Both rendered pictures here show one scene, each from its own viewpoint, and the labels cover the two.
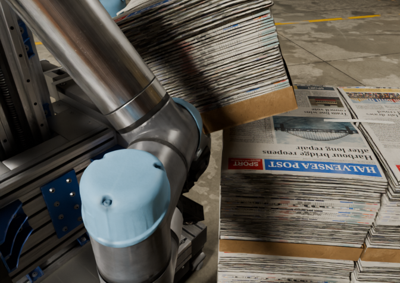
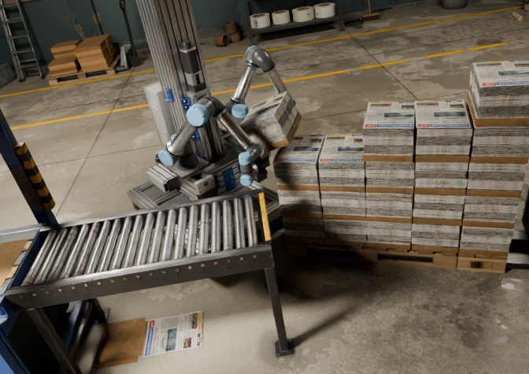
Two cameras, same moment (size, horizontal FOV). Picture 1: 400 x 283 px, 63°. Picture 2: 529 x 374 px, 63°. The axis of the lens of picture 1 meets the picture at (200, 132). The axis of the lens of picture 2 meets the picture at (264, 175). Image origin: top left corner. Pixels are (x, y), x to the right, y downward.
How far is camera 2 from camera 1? 2.26 m
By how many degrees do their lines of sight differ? 13
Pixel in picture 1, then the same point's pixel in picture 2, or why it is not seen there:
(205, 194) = not seen: hidden behind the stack
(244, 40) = (273, 128)
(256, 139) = (286, 153)
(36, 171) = (221, 166)
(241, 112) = (275, 146)
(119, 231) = (244, 162)
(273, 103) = (283, 142)
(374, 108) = (331, 142)
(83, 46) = (238, 135)
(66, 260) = not seen: hidden behind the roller
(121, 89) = (244, 142)
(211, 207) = not seen: hidden behind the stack
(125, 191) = (244, 157)
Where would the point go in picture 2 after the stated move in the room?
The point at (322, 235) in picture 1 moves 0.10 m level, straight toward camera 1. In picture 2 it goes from (305, 181) to (296, 189)
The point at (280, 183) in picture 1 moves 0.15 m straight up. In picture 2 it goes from (288, 164) to (285, 144)
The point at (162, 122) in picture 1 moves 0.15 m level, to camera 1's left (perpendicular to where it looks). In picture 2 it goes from (252, 148) to (228, 149)
